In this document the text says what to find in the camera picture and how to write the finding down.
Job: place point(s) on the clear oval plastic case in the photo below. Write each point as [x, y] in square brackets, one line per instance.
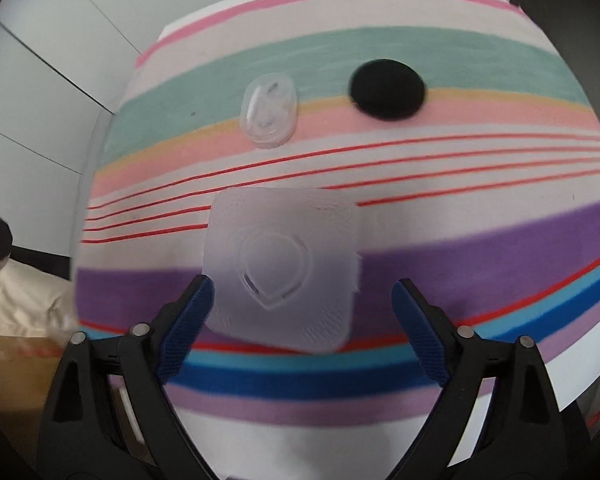
[269, 110]

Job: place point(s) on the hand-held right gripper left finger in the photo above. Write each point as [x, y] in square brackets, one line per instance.
[187, 330]

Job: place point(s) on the cream padded armchair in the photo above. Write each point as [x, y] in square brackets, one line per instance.
[20, 300]

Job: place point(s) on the striped colourful cloth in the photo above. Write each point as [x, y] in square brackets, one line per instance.
[430, 170]

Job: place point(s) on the black round disc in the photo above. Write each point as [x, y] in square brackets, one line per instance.
[387, 90]

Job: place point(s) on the translucent square plastic box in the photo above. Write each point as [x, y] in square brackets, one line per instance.
[280, 270]

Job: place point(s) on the brown cardboard box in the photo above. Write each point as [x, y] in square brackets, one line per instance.
[10, 375]

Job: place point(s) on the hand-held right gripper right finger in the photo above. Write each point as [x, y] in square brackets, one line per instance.
[425, 340]

